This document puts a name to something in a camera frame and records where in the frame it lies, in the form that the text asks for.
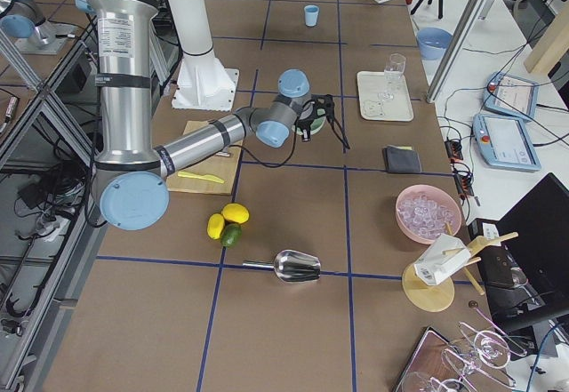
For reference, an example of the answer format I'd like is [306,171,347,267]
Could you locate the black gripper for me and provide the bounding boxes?
[297,94,350,150]

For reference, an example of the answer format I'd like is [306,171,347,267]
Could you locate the green ceramic bowl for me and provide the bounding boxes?
[292,117,325,140]

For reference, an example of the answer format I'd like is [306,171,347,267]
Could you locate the light blue plastic cup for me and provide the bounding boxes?
[304,4,320,28]

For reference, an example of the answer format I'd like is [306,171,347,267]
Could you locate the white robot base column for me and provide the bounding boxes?
[168,0,239,112]

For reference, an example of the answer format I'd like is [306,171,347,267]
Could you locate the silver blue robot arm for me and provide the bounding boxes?
[1,0,76,55]
[76,0,336,230]

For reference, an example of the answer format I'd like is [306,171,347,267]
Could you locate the blue bowl with fork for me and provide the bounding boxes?
[416,28,453,60]

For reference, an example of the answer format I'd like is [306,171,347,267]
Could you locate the pink bowl of ice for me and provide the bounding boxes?
[395,185,462,244]

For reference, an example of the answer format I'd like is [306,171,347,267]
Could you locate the metal ice scoop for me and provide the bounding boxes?
[242,249,321,283]

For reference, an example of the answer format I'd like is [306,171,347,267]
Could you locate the cream bear tray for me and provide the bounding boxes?
[357,71,414,122]

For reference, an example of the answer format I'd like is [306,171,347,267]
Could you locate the clear wine glass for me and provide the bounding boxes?
[379,53,406,101]

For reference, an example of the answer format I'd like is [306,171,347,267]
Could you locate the grey folded cloth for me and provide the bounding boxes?
[382,145,422,174]

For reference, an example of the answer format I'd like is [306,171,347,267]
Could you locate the wooden cutting board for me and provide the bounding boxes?
[157,116,244,195]

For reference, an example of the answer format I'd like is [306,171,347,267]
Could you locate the yellow lemon upper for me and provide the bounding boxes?
[221,203,250,224]

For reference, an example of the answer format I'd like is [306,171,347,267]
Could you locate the yellow lemon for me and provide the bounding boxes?
[206,213,226,240]
[221,203,250,224]

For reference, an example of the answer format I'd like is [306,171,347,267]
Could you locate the yellow plastic knife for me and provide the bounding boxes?
[177,171,225,184]

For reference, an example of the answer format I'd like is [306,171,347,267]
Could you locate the green lime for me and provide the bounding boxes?
[220,223,242,248]

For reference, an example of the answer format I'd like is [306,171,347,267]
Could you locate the yellow lemon lower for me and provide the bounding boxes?
[206,213,226,240]

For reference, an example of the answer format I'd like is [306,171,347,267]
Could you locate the near blue teach pendant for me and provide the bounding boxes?
[472,114,541,172]

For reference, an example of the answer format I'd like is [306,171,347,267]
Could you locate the blue teach pendant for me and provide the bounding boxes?
[483,72,538,122]
[472,114,541,172]

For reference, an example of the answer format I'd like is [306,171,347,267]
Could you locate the white carton on stand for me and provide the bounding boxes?
[413,234,471,286]

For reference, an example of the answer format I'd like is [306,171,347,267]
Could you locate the far blue teach pendant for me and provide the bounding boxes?
[483,72,538,122]

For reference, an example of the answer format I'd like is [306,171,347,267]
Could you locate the hanging wine glasses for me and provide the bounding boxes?
[395,300,527,391]

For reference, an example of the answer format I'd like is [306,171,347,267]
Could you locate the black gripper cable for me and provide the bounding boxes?
[239,132,299,167]

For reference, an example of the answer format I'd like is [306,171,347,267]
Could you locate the silver black knife handle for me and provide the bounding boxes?
[214,148,232,158]

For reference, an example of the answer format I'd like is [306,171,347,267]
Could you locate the aluminium frame post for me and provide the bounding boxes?
[426,0,486,103]

